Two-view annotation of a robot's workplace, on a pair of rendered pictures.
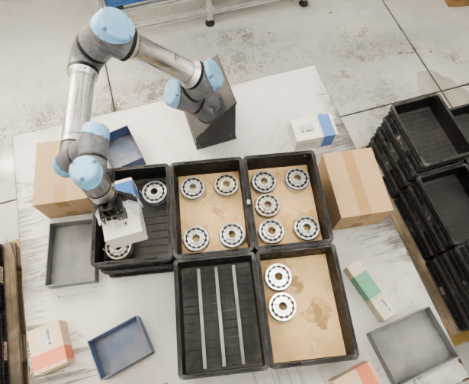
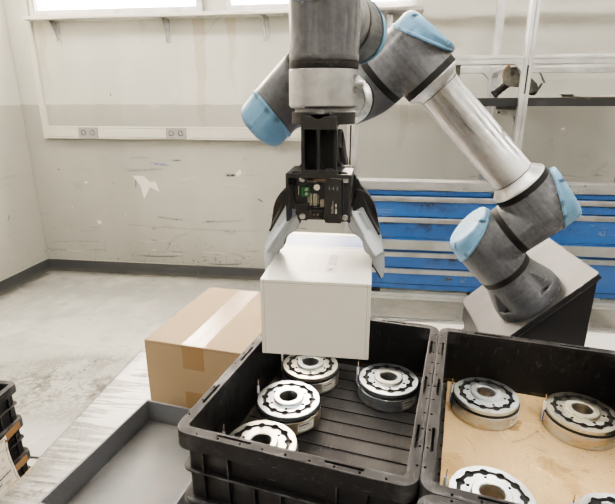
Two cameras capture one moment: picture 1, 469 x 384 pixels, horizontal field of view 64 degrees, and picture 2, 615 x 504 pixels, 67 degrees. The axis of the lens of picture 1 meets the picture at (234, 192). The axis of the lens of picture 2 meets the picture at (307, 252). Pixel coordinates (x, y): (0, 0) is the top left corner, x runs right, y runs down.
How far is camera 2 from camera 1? 98 cm
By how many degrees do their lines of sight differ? 51
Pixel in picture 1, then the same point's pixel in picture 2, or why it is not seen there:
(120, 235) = (308, 279)
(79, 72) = not seen: hidden behind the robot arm
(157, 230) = (372, 456)
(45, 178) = (192, 318)
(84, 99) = not seen: hidden behind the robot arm
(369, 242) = not seen: outside the picture
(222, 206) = (571, 461)
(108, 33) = (418, 19)
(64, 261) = (118, 484)
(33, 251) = (79, 445)
